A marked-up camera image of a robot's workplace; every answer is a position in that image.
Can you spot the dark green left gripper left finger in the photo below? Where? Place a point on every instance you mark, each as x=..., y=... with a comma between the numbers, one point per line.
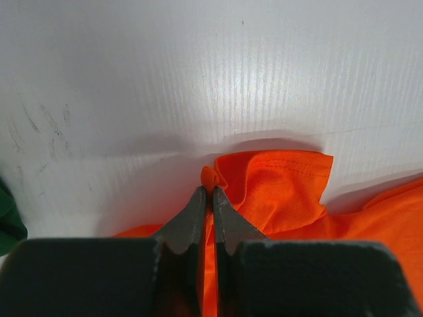
x=161, y=275

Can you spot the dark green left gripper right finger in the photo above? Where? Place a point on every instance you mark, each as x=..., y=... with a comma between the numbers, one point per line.
x=257, y=276

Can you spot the orange t-shirt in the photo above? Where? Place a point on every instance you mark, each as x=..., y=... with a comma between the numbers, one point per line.
x=279, y=192

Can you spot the folded dark green t-shirt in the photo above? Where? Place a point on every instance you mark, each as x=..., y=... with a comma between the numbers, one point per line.
x=12, y=227

